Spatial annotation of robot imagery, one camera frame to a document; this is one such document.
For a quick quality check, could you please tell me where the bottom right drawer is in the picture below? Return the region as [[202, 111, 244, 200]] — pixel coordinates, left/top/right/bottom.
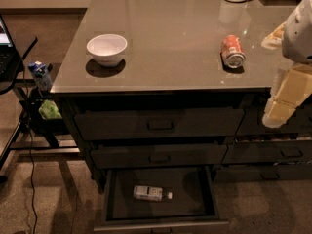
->
[[214, 165, 312, 182]]

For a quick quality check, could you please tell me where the dark drawer cabinet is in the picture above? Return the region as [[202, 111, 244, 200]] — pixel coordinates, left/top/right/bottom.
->
[[52, 0, 311, 234]]

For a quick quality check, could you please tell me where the white bowl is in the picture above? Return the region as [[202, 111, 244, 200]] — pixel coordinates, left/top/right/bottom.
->
[[86, 34, 128, 67]]

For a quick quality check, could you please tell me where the green snack bag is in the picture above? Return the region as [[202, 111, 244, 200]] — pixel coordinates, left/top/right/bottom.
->
[[39, 100, 61, 120]]

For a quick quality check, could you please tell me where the black laptop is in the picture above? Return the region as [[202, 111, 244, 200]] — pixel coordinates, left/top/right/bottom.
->
[[0, 16, 20, 80]]

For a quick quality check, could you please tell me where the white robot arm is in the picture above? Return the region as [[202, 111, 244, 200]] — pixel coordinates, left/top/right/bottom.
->
[[261, 0, 312, 128]]

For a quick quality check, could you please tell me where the middle left drawer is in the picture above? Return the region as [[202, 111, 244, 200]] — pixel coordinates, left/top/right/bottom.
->
[[91, 143, 227, 169]]

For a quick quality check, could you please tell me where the top right drawer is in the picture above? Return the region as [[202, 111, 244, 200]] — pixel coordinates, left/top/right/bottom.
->
[[237, 105, 312, 136]]

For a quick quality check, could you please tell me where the open bottom drawer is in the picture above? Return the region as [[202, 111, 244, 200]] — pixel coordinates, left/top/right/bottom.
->
[[94, 166, 229, 234]]

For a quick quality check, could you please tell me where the middle right drawer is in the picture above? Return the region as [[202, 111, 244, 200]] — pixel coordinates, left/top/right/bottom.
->
[[222, 140, 312, 164]]

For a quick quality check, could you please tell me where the orange soda can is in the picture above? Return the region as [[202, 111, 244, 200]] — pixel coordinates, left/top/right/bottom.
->
[[220, 35, 246, 69]]

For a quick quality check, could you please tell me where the top left drawer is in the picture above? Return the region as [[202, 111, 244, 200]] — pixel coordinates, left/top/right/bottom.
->
[[74, 107, 244, 140]]

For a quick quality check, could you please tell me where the black side table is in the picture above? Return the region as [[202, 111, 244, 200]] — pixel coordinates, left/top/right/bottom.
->
[[0, 35, 77, 169]]

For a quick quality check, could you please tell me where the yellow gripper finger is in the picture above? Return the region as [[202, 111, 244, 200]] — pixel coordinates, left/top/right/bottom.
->
[[274, 63, 312, 106], [262, 98, 297, 129]]

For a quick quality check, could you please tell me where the black cable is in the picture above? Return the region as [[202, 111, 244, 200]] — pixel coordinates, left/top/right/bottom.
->
[[19, 58, 38, 234]]

